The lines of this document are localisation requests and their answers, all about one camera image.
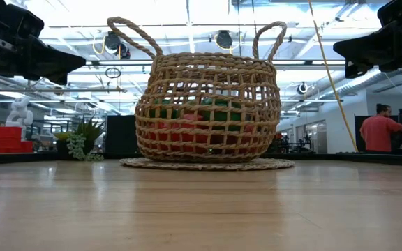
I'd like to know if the black metal table frame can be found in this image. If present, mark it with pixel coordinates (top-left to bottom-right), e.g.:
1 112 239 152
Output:
0 152 402 167

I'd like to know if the silver ceiling duct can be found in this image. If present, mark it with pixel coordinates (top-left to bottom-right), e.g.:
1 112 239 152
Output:
305 68 402 102

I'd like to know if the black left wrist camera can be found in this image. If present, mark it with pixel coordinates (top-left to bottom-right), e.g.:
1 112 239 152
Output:
0 0 45 40

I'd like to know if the red apple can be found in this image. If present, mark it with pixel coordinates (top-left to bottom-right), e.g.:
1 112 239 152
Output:
150 120 223 153

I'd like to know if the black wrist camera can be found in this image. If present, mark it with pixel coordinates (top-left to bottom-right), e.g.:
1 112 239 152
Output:
377 0 402 28
0 0 45 40

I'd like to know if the person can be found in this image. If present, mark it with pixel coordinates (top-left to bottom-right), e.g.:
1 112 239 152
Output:
359 103 402 153

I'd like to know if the woven wicker basket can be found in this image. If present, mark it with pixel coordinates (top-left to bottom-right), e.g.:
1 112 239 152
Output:
106 16 288 164

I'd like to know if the green succulent plant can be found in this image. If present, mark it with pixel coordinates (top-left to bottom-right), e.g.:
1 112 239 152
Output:
53 116 106 162

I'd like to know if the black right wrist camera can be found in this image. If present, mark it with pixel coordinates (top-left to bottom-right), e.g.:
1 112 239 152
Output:
377 0 402 28

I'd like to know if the red storage bin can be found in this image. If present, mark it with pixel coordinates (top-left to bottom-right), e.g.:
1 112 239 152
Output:
0 125 23 139
0 138 34 153

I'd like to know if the yellow hanging cable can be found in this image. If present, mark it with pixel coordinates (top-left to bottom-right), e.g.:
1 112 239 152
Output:
307 0 359 153

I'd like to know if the black hanging cable ring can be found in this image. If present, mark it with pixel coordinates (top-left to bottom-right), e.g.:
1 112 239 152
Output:
105 66 122 79

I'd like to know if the long horizontal light bar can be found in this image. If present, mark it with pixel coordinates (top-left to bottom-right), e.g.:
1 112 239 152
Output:
82 59 348 67

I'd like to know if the round woven mat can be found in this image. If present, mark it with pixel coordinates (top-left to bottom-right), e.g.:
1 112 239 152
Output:
119 156 296 172

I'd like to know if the pink dragon fruit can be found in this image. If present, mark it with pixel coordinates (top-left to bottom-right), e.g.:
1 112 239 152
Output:
181 112 207 123

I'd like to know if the black background panel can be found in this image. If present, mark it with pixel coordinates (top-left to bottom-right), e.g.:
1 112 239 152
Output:
105 114 140 154

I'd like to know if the green lime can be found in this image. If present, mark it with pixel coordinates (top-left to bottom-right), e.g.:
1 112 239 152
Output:
148 99 184 119
200 97 244 132

